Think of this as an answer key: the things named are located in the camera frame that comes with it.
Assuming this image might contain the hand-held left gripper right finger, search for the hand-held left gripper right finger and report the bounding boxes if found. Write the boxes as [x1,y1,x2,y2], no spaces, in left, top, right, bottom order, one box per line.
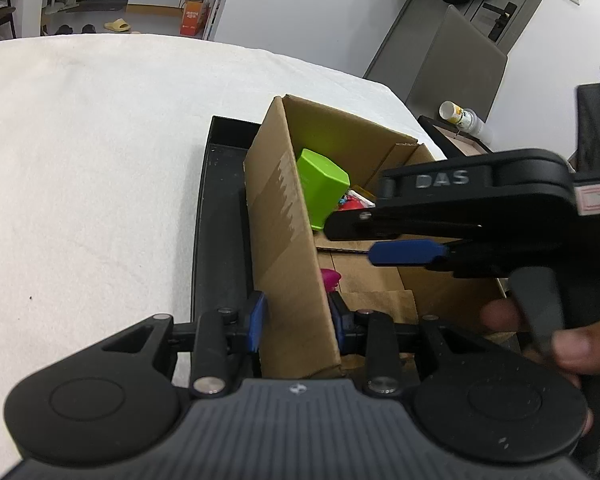
[328,292,486,396]

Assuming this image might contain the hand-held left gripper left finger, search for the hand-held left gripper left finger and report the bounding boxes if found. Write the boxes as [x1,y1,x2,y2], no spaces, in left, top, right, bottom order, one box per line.
[102,291,267,396]

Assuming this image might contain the person's right hand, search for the person's right hand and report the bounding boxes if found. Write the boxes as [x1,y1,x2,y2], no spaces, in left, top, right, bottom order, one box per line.
[480,298,594,438]

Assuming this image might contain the small red figure toy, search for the small red figure toy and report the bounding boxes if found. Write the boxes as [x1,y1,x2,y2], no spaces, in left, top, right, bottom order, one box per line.
[336,187,377,211]

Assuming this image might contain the black door handle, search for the black door handle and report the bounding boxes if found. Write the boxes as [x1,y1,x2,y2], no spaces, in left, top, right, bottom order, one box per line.
[482,2,519,41]

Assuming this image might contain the brown cardboard box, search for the brown cardboard box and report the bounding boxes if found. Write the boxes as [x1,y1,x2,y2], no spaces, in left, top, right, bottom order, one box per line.
[243,93,507,380]

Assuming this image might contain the white and yellow canister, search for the white and yellow canister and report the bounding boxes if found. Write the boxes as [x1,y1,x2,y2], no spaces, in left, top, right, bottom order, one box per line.
[438,100,487,136]

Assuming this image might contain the grey board panel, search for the grey board panel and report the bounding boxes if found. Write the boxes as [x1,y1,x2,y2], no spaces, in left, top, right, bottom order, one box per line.
[409,4,509,124]

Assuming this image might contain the black tray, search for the black tray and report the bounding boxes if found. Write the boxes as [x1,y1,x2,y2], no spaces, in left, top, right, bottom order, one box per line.
[190,115,264,391]

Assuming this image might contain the orange cardboard box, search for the orange cardboard box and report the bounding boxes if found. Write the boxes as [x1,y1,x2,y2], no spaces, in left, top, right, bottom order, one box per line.
[179,0,212,39]

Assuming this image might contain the black picture frame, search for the black picture frame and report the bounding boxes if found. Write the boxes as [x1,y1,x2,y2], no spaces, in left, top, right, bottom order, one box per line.
[418,114,494,162]

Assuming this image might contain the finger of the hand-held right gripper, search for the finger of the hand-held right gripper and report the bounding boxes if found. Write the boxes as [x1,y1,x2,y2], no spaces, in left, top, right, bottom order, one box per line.
[368,238,481,273]
[324,208,483,242]

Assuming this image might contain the white table cloth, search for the white table cloth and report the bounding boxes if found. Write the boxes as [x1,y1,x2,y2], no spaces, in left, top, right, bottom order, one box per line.
[0,33,447,467]

